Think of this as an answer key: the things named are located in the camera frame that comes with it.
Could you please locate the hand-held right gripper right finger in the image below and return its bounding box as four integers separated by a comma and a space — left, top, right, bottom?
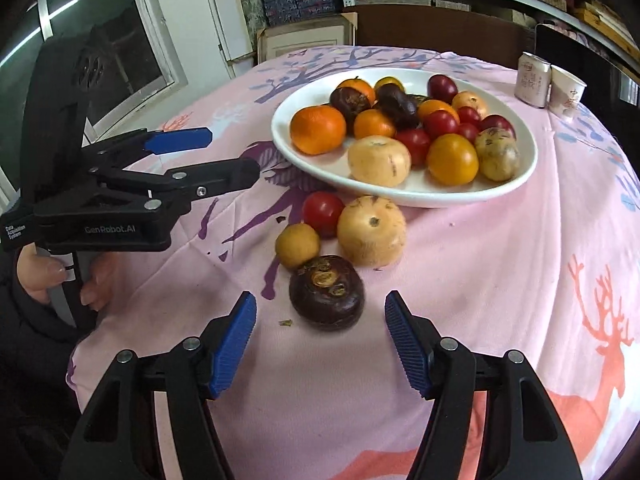
384, 290, 583, 480

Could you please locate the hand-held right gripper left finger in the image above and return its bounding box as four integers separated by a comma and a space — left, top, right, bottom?
59, 291, 258, 480

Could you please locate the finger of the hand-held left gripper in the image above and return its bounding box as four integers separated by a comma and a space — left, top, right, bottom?
97, 158, 261, 202
82, 128, 213, 172

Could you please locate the large orange mandarin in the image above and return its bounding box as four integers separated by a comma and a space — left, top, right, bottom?
290, 104, 347, 156

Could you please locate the white oval plate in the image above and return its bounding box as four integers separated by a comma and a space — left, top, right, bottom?
271, 67, 539, 209

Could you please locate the brown spotted yellow fruit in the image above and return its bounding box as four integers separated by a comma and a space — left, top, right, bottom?
474, 127, 521, 183

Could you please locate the dark red plum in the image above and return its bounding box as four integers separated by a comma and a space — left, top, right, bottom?
479, 114, 516, 138
427, 74, 459, 105

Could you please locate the speckled orange fruit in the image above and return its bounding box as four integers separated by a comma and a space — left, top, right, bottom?
451, 90, 488, 117

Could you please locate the person's left forearm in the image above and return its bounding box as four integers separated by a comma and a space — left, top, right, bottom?
0, 255, 101, 480

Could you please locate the person's left hand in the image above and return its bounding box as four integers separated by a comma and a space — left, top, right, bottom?
15, 248, 121, 312

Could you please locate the pink deer print tablecloth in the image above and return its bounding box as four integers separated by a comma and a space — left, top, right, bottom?
65, 45, 640, 480

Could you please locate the small yellow-brown fruit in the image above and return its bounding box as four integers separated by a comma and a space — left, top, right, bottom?
275, 223, 321, 270

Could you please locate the yellow potato rear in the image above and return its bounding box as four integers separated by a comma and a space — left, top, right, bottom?
336, 195, 407, 268

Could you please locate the white framed window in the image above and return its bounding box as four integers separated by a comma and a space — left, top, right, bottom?
0, 0, 188, 201

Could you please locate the white board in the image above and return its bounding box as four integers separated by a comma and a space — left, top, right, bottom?
200, 0, 256, 68

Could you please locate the brown wooden board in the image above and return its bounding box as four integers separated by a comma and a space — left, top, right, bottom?
342, 4, 536, 56

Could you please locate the white drink can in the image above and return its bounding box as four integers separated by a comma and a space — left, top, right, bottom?
514, 51, 552, 109

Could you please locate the white paper cup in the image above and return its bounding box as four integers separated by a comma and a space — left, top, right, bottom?
548, 65, 588, 118

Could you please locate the black glossy panel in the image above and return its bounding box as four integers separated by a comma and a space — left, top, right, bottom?
535, 22, 640, 111

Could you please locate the pale wooden picture frame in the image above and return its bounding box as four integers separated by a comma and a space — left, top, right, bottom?
256, 11, 358, 63

